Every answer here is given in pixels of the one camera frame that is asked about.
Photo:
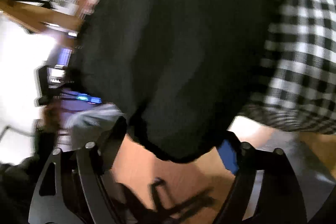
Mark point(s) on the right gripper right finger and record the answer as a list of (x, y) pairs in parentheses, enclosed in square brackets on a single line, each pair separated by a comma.
[(280, 199)]

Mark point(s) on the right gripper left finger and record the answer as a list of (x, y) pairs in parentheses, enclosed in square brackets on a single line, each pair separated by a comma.
[(71, 187)]

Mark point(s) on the large black jacket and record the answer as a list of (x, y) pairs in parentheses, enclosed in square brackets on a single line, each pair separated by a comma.
[(180, 70)]

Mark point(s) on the grey jeans leg left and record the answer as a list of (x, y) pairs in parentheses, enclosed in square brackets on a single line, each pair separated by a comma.
[(89, 125)]

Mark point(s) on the black white checkered bedsheet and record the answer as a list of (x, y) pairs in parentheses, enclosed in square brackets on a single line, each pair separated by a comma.
[(297, 85)]

